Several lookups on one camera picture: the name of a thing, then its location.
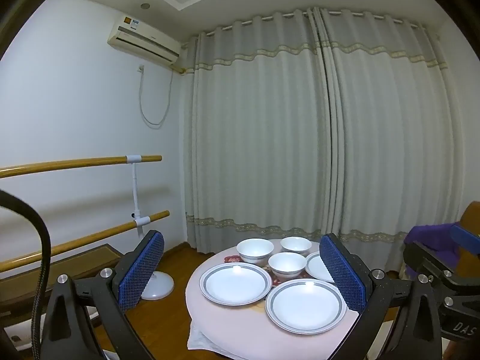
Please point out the white cloth under tablecloth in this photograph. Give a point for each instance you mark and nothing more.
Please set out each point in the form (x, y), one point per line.
(198, 339)

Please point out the white barre stand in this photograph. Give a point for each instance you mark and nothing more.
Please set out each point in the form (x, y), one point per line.
(135, 187)

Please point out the grey curtain with patterned bands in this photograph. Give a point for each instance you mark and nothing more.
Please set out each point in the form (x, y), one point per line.
(255, 138)
(393, 138)

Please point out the yellowish air conditioner pipe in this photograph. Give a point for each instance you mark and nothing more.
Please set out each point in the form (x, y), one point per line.
(182, 70)

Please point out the white curtain rod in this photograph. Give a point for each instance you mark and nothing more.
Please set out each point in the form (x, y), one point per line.
(288, 15)

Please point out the white plate with grey band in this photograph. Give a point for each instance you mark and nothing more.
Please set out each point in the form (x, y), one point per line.
(305, 302)
(235, 283)
(318, 266)

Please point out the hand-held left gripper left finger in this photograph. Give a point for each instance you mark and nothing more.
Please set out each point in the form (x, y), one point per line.
(142, 266)

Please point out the white wall air conditioner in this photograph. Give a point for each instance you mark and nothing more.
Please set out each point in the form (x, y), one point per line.
(146, 37)

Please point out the small white bowl grey band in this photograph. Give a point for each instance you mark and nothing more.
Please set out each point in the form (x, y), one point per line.
(288, 264)
(296, 243)

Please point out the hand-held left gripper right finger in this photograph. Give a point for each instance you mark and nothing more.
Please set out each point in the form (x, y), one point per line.
(343, 270)

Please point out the purple cloth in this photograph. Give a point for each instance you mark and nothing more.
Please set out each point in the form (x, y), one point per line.
(431, 234)

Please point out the large white bowl grey band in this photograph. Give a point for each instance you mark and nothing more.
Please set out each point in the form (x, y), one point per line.
(255, 249)

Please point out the pink printed tablecloth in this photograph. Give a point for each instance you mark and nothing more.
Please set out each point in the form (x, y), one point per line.
(232, 318)

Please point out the brown wooden chair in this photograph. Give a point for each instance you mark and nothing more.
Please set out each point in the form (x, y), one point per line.
(472, 213)

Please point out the wooden barre rail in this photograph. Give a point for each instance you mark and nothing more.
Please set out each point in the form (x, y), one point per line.
(75, 164)
(93, 237)

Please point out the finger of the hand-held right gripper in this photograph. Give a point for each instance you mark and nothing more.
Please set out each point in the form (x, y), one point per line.
(467, 237)
(427, 257)

